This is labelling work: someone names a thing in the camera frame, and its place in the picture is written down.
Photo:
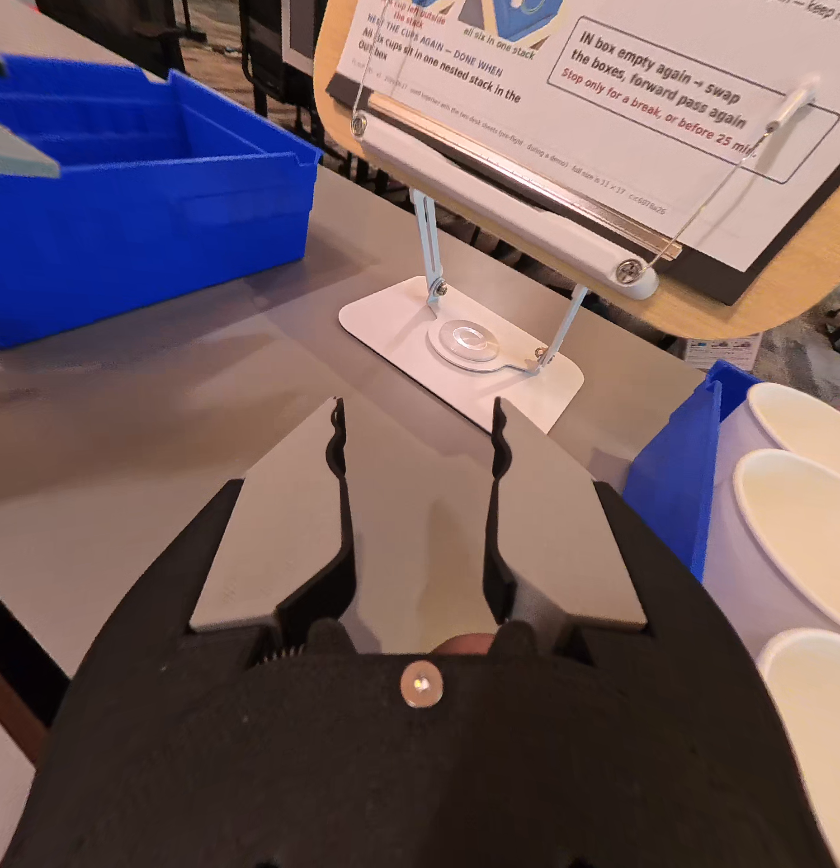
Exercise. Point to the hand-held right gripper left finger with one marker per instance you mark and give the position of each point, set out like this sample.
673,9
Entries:
277,542

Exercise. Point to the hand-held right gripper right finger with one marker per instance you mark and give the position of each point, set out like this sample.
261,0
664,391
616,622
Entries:
569,549

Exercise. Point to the blue plastic bin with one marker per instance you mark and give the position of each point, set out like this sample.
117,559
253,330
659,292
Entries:
155,237
671,488

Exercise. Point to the black office chair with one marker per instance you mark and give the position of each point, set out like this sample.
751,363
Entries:
121,27

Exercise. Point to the white and wood document stand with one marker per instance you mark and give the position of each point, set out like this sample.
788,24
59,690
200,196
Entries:
406,325

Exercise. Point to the printed leaflet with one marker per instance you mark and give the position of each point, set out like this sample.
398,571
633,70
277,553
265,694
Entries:
725,349

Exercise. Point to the black backing board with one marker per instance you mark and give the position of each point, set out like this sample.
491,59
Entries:
735,288

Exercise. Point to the printed instruction sheet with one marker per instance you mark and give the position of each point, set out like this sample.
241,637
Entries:
630,135

